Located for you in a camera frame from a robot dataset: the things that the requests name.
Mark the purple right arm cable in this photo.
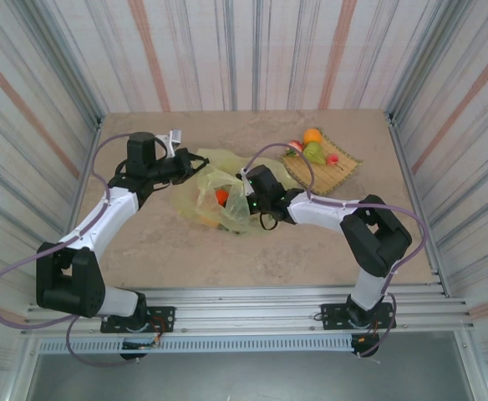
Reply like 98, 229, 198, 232
243, 143, 430, 359

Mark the aluminium left side frame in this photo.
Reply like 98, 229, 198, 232
62, 116, 104, 251

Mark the perforated grey cable duct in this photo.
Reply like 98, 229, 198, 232
37, 336, 356, 355

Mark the green pear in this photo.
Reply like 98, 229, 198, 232
302, 141, 327, 166

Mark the left base wire bundle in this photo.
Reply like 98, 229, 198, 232
145, 315, 164, 348

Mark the right base wire bundle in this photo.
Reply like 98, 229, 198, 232
358, 319, 381, 344

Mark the aluminium frame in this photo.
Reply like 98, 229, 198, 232
388, 110, 452, 298
62, 116, 104, 251

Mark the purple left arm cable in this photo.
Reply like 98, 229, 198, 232
0, 133, 140, 368

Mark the bamboo mat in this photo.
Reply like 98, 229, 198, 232
279, 129, 364, 195

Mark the aluminium front rail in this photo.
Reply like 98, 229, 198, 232
20, 283, 477, 335

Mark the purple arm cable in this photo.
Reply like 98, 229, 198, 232
0, 133, 140, 368
243, 143, 430, 359

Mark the base wire bundle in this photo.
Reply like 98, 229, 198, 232
358, 319, 381, 344
145, 315, 164, 348

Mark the aluminium right side frame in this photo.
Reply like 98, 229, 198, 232
388, 110, 452, 298

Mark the yellow translucent plastic bag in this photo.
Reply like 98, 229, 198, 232
170, 146, 299, 239

